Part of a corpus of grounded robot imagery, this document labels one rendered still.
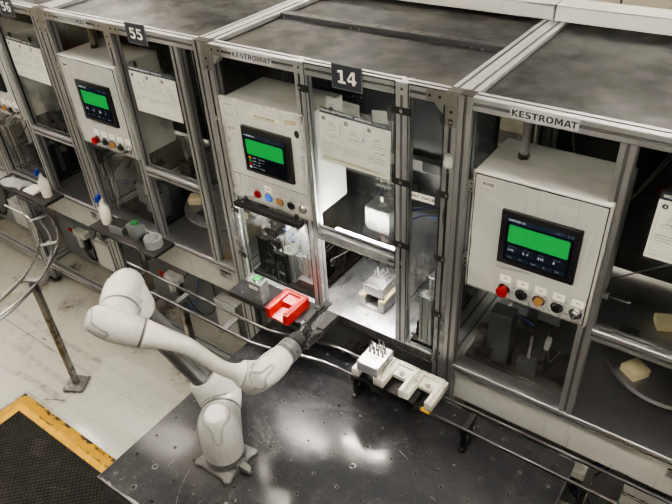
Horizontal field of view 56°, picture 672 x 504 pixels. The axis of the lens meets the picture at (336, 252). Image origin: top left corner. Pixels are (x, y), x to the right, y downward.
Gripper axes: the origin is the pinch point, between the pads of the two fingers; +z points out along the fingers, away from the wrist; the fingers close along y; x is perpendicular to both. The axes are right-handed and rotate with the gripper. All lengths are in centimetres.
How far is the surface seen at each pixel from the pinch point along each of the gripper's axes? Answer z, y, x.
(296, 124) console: 20, 67, 23
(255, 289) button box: 7.9, -13.0, 45.8
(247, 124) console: 20, 61, 48
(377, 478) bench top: -26, -44, -39
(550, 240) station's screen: 18, 52, -75
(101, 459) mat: -58, -111, 112
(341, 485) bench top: -36, -44, -30
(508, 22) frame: 98, 88, -24
